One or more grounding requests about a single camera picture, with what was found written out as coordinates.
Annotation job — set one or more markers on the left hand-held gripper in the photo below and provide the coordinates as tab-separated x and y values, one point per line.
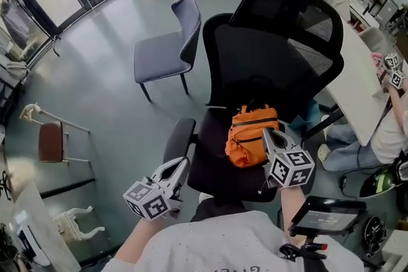
150	200

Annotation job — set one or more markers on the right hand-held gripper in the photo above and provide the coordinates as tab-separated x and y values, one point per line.
291	168

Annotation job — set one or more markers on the orange bag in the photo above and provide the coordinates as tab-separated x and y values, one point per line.
245	133

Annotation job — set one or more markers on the black mesh office chair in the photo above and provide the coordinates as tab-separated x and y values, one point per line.
261	67

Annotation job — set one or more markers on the person's left forearm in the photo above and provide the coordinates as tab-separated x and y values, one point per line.
137	239

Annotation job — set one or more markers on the person's right forearm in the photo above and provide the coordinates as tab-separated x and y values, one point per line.
291	204

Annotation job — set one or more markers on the teal bag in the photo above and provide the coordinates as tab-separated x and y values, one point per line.
314	111

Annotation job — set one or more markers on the grey-blue padded chair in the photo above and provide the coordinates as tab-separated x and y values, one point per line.
159	57

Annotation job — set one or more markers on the beige chair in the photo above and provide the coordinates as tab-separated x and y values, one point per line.
334	1
374	39

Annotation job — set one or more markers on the person's white shoe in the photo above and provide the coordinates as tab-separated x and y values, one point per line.
205	197

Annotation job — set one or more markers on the black chest-mounted screen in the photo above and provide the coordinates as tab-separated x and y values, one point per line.
328	216

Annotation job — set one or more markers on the person's black trousers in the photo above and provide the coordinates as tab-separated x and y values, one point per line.
220	210

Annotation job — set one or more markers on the person's white speckled shirt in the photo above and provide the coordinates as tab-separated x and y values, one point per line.
223	245

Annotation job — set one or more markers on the black and green helmet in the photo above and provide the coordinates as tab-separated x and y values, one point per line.
379	181

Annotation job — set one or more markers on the black floor fan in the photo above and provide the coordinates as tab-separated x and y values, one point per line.
375	234

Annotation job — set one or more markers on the white table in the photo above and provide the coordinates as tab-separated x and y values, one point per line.
360	83

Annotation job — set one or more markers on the brown padded stool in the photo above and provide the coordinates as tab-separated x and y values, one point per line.
50	141

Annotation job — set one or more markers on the white appliance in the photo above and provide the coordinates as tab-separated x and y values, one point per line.
28	239

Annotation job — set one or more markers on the clothes rack with grey garment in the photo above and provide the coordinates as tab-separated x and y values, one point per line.
16	22

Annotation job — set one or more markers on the black screen mount clamp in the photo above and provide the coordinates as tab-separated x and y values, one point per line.
303	250

